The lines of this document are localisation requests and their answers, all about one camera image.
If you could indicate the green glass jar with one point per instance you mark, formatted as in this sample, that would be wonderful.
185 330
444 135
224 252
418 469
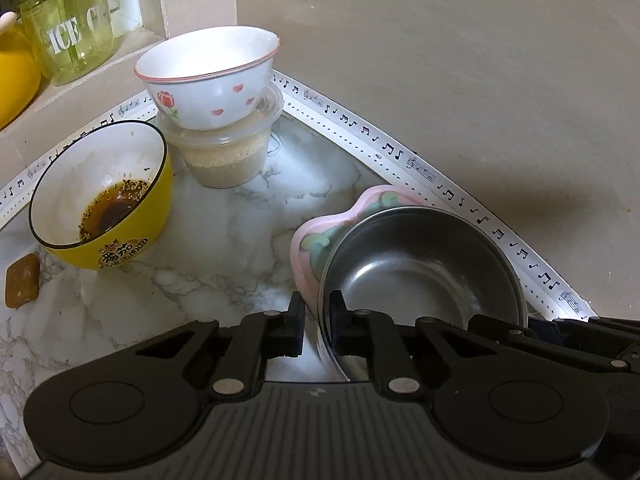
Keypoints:
70 35

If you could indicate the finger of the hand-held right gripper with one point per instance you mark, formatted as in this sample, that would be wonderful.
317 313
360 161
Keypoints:
545 329
515 334

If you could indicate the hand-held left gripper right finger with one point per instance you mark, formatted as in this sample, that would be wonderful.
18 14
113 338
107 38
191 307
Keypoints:
340 330

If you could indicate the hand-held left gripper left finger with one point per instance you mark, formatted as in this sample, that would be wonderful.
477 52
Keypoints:
291 330

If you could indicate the small brown block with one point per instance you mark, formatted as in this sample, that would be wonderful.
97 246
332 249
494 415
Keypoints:
22 282

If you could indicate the white bowl with pink hearts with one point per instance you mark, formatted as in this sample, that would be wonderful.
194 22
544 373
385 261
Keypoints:
210 90

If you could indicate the clear plastic sugar container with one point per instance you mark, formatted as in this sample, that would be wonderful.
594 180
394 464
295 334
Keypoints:
225 160

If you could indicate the yellow mug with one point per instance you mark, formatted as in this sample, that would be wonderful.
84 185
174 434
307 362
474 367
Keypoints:
15 75

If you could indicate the yellow printed bowl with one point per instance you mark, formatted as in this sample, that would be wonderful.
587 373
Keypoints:
125 240

